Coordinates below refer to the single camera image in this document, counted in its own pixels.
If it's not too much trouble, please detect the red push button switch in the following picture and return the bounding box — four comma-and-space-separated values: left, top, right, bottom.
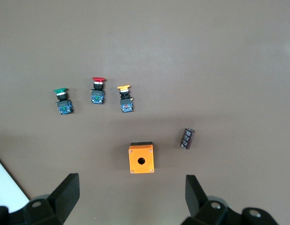
90, 76, 107, 105

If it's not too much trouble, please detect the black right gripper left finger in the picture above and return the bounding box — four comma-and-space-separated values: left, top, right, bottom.
0, 172, 80, 225

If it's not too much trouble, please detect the orange button enclosure box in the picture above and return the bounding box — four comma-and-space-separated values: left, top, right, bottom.
128, 141, 155, 174

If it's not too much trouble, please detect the green push button switch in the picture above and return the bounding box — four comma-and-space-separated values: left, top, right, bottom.
53, 87, 75, 116

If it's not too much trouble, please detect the yellow push button switch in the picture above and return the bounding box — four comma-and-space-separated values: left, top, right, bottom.
116, 84, 135, 113

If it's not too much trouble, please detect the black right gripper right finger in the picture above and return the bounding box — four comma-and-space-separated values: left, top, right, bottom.
181, 174, 279, 225

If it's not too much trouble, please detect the white drawer cabinet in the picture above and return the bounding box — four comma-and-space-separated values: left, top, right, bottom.
0, 155, 31, 213

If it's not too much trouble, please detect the small black connector block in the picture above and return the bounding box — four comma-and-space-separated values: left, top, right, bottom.
179, 127, 196, 150

